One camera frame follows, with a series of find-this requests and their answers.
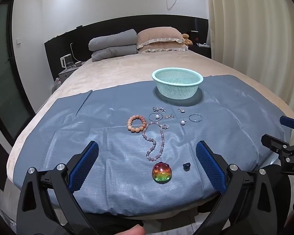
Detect orange bead bracelet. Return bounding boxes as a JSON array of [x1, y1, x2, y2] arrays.
[[127, 116, 147, 134]]

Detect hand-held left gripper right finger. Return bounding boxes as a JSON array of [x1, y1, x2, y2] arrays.
[[195, 141, 277, 235]]

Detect rainbow glass dome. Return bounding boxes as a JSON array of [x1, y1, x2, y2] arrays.
[[152, 162, 172, 183]]

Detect grey pillows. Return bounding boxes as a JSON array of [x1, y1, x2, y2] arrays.
[[89, 29, 138, 52]]

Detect dark glass door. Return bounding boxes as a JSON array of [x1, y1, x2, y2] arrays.
[[0, 0, 36, 140]]

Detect teal plastic basket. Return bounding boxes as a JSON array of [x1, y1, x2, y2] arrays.
[[152, 69, 204, 100]]

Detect black headboard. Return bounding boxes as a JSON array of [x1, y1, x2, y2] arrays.
[[44, 15, 209, 79]]

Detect cream curtain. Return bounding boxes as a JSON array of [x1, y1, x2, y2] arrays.
[[204, 0, 294, 139]]

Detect dark nightstand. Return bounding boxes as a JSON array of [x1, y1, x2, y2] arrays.
[[187, 44, 212, 60]]

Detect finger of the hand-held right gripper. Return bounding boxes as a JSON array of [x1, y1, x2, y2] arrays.
[[261, 134, 294, 162], [279, 116, 294, 130]]

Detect purple bead necklace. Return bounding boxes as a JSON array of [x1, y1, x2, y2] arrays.
[[142, 122, 168, 160]]

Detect silver hoop earring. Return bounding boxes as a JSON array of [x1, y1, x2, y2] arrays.
[[189, 113, 203, 123]]

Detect brown teddy bear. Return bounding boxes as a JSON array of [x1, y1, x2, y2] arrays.
[[182, 33, 193, 46]]

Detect blue cloth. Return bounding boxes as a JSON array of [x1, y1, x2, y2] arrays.
[[13, 75, 291, 212]]

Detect grey nightstand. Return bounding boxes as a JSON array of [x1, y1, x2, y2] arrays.
[[58, 67, 77, 82]]

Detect person's left hand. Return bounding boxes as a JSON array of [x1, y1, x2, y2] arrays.
[[119, 225, 145, 235]]

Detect pink frilled pillow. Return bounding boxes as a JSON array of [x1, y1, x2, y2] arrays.
[[136, 43, 189, 53], [136, 26, 185, 49]]

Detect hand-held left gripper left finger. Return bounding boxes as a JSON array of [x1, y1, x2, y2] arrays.
[[16, 141, 100, 235]]

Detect white electric kettle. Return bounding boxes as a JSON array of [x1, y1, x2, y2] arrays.
[[60, 54, 73, 69]]

